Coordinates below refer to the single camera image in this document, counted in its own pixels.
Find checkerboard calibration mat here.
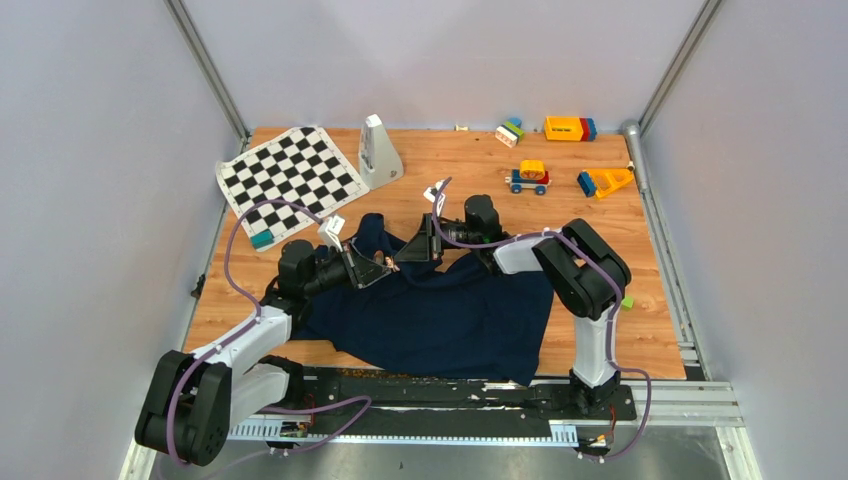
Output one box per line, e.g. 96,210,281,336
215,127,370,245

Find orange blue toy ramp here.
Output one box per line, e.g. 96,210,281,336
577,168,635,199

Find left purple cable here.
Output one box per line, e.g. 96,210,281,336
165,198,372,468

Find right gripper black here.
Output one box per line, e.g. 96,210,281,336
394,213,481,262

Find yellow red blue brick box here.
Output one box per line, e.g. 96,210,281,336
544,116,598,142

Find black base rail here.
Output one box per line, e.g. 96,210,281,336
276,368,637,441

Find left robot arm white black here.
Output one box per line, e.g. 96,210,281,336
134,240,397,466

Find purple cable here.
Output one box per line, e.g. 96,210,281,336
431,176,654,463
165,198,372,468

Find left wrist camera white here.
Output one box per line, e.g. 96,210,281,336
318,214,345,252

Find navy blue garment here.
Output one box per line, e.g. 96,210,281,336
292,253,554,385

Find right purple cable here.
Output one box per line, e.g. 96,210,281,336
431,176,654,463

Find toy car with yellow top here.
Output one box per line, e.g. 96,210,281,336
505,159,551,195

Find grey metal pipe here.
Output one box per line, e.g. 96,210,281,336
621,120,650,194

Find white green blue brick stack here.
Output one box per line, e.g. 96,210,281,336
495,117,525,148

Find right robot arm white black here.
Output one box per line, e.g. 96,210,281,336
394,194,632,418

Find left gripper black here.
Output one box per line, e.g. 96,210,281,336
303,241,391,298

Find white metronome-shaped object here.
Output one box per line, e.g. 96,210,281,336
358,114,405,190

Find teal block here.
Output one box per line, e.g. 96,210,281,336
250,230,275,251

